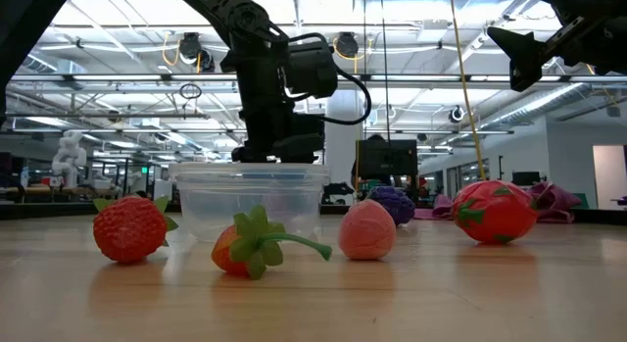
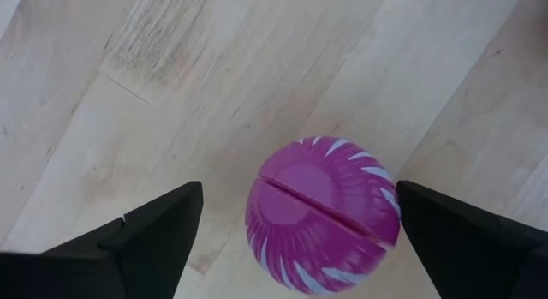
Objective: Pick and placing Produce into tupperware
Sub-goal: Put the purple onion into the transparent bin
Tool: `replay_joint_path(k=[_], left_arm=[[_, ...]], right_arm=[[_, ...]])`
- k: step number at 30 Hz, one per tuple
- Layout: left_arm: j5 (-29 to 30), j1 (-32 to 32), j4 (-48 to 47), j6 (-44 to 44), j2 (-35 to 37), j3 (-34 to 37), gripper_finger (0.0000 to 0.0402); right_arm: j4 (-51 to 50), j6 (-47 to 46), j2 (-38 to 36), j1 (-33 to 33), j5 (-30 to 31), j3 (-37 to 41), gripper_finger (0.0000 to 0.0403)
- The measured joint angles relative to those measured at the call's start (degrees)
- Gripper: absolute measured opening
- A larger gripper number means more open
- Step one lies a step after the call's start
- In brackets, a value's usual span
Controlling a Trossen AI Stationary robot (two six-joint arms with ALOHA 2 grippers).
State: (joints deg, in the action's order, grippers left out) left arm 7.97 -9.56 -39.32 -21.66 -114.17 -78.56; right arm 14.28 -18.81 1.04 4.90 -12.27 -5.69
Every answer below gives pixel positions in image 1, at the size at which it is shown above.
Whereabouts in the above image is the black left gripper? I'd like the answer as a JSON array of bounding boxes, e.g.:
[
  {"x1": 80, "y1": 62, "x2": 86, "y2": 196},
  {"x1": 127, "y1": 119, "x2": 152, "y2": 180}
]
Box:
[{"x1": 219, "y1": 47, "x2": 327, "y2": 165}]

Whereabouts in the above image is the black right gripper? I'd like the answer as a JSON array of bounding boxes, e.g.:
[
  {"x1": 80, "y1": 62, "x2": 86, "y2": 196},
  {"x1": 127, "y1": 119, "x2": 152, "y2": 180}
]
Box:
[{"x1": 487, "y1": 8, "x2": 627, "y2": 93}]

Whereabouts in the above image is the small strawberry with long stem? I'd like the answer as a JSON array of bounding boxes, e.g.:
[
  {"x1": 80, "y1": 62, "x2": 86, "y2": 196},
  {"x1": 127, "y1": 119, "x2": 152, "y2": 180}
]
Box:
[{"x1": 211, "y1": 204, "x2": 333, "y2": 281}]

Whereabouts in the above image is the pink toy peach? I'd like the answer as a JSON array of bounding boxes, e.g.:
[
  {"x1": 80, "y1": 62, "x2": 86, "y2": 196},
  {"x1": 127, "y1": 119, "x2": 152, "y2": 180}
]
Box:
[{"x1": 337, "y1": 199, "x2": 397, "y2": 262}]

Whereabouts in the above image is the purple toy grape bunch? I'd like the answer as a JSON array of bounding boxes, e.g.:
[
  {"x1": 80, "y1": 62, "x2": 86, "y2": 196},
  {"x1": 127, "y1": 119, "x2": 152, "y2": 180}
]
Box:
[{"x1": 366, "y1": 184, "x2": 416, "y2": 227}]

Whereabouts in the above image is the large textured red strawberry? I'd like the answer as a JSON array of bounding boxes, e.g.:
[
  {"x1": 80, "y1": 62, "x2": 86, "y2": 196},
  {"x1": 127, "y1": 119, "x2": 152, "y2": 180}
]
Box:
[{"x1": 92, "y1": 194, "x2": 180, "y2": 264}]

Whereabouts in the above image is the clear plastic tupperware container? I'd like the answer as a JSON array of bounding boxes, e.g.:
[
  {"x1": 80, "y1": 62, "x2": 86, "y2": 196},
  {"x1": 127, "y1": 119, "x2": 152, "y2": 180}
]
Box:
[{"x1": 169, "y1": 161, "x2": 332, "y2": 244}]

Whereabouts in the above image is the small black monitor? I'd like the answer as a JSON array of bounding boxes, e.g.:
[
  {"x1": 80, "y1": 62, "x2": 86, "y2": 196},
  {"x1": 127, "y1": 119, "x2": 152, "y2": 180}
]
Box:
[{"x1": 511, "y1": 171, "x2": 542, "y2": 187}]

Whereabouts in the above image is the purple cloth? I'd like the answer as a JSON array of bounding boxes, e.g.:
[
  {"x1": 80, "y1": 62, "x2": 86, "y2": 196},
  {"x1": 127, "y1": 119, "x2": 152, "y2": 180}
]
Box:
[{"x1": 413, "y1": 180, "x2": 583, "y2": 224}]

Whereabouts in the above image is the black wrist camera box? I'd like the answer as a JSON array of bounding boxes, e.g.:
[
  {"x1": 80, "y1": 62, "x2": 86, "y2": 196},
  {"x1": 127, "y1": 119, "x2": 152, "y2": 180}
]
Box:
[{"x1": 283, "y1": 37, "x2": 340, "y2": 101}]

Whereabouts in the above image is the yellow hanging cable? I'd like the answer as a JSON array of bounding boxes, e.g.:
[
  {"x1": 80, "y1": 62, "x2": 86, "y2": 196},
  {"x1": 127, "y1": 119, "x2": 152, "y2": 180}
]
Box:
[{"x1": 449, "y1": 0, "x2": 488, "y2": 181}]

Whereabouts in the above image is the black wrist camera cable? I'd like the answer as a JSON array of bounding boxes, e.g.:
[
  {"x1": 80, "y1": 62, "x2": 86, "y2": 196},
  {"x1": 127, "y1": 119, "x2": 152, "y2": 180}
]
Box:
[{"x1": 286, "y1": 31, "x2": 372, "y2": 126}]

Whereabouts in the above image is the thin black hanging cable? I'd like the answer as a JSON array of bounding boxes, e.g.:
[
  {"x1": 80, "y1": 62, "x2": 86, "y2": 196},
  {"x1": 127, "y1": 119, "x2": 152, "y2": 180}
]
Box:
[{"x1": 362, "y1": 0, "x2": 367, "y2": 142}]

